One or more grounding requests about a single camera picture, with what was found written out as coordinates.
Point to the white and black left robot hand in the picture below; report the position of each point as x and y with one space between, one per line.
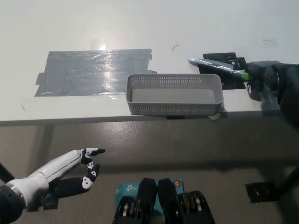
53 169

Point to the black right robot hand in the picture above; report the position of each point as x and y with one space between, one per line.
264 74

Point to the robot body left black block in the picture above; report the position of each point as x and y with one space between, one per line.
146 193

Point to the black tape patch on table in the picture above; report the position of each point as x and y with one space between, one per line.
233 85

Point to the small black floor tape patch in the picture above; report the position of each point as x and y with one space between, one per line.
50 204

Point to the black slanted table leg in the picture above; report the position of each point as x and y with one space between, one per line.
5 173
288 182

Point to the small grey tape piece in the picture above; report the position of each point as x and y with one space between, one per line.
216 117

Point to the teal tp-link box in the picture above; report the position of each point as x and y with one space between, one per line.
127 189

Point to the grey perforated plastic basket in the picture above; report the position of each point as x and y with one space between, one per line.
172 108

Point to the large black floor tape patch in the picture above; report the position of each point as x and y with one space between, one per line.
257 192

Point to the large grey duct tape patch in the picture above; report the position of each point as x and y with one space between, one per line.
81 72

